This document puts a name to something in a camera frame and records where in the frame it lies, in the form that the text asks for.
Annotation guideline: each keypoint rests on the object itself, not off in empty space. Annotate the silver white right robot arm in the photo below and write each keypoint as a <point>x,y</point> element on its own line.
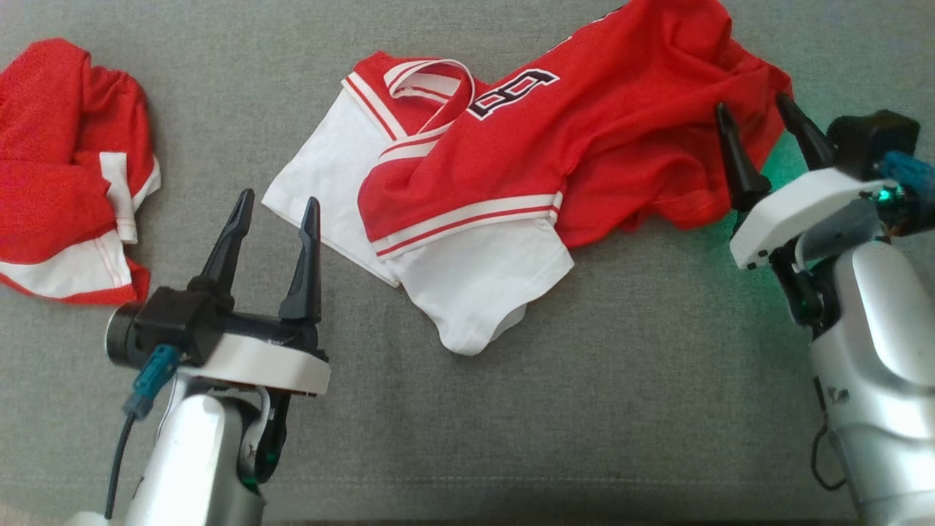
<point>876,380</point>

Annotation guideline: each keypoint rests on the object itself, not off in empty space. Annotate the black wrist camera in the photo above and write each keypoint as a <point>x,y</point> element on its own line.
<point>161,325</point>
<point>869,142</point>

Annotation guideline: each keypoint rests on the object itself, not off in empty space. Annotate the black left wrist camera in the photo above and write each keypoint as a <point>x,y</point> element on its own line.
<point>161,325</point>

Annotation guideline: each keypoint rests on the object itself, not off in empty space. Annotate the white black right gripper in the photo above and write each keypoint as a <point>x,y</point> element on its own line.
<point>796,212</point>

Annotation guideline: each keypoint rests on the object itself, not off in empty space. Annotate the red white sports shorts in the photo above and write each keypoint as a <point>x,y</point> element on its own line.
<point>51,146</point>

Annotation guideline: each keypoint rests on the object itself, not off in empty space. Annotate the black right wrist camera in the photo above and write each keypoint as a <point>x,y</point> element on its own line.
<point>869,142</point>

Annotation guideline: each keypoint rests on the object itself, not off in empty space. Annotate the red white numbered jersey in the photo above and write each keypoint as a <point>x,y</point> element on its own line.
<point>584,146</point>

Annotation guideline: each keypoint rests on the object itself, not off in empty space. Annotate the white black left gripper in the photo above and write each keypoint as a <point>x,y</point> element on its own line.
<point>263,361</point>

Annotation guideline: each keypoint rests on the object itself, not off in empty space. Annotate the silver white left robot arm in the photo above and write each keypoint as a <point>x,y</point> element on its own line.
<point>190,467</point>

